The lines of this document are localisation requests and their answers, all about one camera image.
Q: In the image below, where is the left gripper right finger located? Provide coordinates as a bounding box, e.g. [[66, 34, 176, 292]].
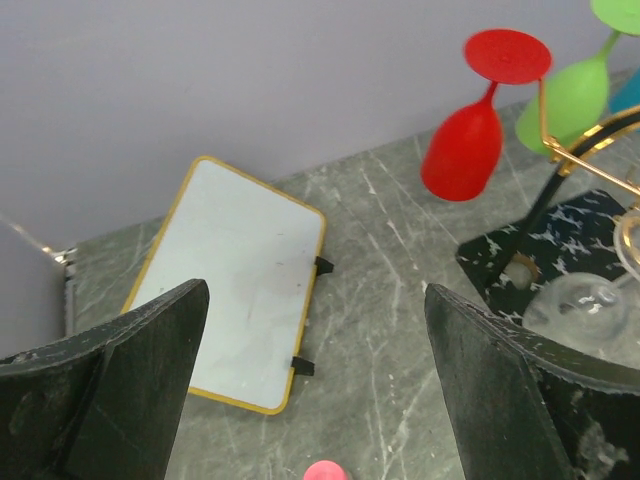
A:
[[424, 283, 639, 479]]

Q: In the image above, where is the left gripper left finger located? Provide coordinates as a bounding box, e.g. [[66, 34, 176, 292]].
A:
[[1, 279, 210, 479]]

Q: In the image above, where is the clear wine glass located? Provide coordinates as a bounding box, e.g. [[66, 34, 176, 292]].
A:
[[522, 209, 639, 369]]

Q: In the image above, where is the gold wine glass rack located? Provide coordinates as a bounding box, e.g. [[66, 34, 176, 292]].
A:
[[456, 104, 639, 325]]

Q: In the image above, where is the red plastic wine glass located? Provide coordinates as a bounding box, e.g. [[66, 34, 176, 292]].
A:
[[420, 28, 552, 202]]

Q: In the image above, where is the green plastic wine glass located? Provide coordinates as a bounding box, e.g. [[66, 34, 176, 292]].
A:
[[515, 0, 639, 154]]

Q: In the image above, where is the blue plastic wine glass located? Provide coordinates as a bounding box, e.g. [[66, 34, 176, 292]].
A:
[[609, 69, 640, 114]]

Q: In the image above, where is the pink capped small bottle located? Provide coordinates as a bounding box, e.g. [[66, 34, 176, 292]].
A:
[[302, 460, 350, 480]]

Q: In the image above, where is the gold framed whiteboard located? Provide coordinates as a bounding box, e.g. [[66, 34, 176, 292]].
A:
[[122, 156, 333, 415]]

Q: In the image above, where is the metal corner bracket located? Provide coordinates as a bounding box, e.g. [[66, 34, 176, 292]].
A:
[[1, 215, 74, 356]]

